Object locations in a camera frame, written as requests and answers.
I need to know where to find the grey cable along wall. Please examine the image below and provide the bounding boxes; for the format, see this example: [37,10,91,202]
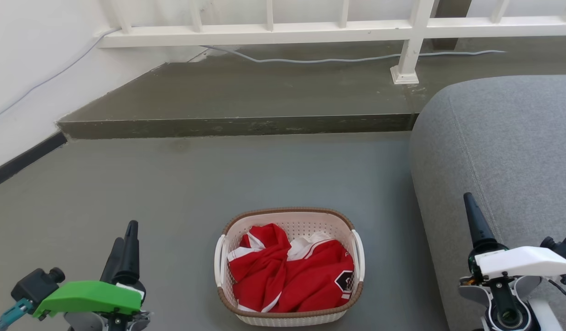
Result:
[0,28,507,124]

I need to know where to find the white laundry basket brown rim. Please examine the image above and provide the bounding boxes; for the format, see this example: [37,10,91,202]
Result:
[214,207,366,327]

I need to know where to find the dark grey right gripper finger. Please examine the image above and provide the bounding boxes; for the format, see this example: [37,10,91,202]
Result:
[463,192,497,251]

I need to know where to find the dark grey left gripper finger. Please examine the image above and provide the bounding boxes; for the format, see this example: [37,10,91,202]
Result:
[100,237,125,283]
[120,220,140,285]

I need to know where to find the grey fabric sofa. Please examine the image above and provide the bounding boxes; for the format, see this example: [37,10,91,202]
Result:
[409,74,566,331]

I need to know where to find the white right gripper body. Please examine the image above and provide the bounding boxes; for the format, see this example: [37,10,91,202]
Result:
[467,244,566,283]

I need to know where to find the dark brown pillar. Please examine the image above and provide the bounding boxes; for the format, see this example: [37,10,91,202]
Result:
[432,0,473,51]

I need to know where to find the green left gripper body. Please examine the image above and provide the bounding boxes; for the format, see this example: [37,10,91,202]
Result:
[33,270,147,321]

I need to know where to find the white railing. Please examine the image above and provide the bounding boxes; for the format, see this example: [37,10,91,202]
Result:
[95,0,566,86]

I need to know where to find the black baseboard strip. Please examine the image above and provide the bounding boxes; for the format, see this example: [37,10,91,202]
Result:
[0,131,68,190]

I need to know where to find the red and white garment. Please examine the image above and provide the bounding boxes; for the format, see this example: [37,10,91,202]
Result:
[227,223,356,314]

